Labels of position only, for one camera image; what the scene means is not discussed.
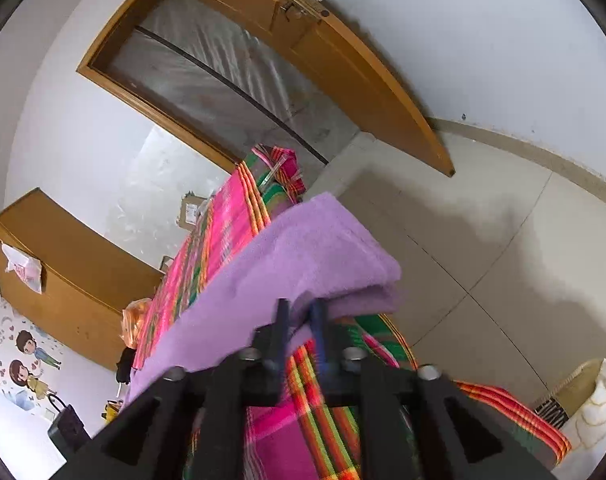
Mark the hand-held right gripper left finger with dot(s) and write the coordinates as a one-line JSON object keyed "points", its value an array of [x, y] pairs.
{"points": [[282, 345]]}

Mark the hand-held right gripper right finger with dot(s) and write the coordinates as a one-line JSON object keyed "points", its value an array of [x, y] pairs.
{"points": [[319, 345]]}

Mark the purple sweater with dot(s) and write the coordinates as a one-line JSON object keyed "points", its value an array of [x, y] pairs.
{"points": [[303, 255]]}

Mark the yellow bag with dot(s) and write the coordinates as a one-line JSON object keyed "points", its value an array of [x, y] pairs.
{"points": [[110, 411]]}

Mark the bag of oranges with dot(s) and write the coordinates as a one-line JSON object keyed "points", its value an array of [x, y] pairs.
{"points": [[135, 320]]}

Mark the pink green plaid blanket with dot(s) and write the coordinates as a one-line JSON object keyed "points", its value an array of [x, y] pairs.
{"points": [[233, 220]]}

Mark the wooden wardrobe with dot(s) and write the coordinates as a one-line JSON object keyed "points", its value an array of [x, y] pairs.
{"points": [[73, 280]]}

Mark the cardboard box with label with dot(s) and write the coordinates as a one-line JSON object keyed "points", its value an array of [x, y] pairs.
{"points": [[193, 212]]}

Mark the white pink plastic bag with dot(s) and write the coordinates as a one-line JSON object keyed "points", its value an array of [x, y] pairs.
{"points": [[25, 267]]}

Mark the striped black white cloth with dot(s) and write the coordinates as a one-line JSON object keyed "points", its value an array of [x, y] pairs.
{"points": [[552, 412]]}

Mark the clear plastic door curtain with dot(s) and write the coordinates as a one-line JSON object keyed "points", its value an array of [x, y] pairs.
{"points": [[223, 75]]}

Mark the wooden door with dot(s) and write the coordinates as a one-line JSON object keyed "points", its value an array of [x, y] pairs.
{"points": [[333, 65]]}

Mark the cream cloth bundle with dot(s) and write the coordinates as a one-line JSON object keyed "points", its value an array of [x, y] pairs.
{"points": [[593, 405]]}

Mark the cartoon wall sticker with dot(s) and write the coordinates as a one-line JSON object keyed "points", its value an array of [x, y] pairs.
{"points": [[23, 355]]}

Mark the wooden door frame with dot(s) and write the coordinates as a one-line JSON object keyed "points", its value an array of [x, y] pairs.
{"points": [[133, 95]]}

